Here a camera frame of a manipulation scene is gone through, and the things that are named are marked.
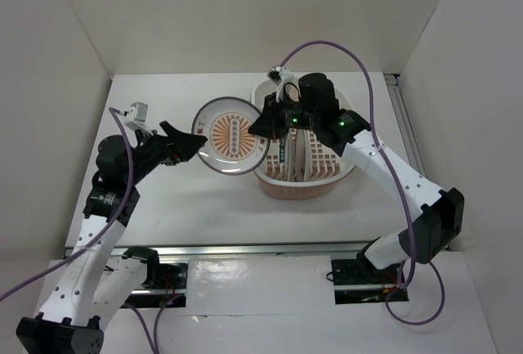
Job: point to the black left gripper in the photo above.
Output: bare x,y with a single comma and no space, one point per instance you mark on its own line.
183,145

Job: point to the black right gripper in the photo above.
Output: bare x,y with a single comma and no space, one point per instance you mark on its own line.
270,123

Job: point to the plate with dark blue rim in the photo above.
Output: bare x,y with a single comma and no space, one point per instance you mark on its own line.
282,159

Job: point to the plate with red characters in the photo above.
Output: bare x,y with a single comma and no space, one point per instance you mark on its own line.
297,159

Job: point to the plate with orange sunburst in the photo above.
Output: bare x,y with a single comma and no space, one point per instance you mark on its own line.
230,148

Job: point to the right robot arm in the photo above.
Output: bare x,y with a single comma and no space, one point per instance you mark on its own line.
434,216

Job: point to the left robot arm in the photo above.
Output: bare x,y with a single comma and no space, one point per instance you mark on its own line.
80,307

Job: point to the white and pink dish rack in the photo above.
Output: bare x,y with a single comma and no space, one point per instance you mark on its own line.
324,168

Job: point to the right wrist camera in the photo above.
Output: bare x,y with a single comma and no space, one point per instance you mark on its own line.
280,76

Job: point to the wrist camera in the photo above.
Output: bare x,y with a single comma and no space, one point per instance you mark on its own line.
280,76
134,118

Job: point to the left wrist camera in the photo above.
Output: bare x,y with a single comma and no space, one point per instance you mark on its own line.
134,118

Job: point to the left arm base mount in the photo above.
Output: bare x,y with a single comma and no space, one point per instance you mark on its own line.
167,289

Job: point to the aluminium side rail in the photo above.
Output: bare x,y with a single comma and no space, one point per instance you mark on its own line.
405,126

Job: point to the aluminium front rail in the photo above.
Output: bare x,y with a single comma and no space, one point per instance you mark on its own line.
244,250

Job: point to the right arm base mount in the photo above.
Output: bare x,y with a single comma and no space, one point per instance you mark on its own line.
351,286

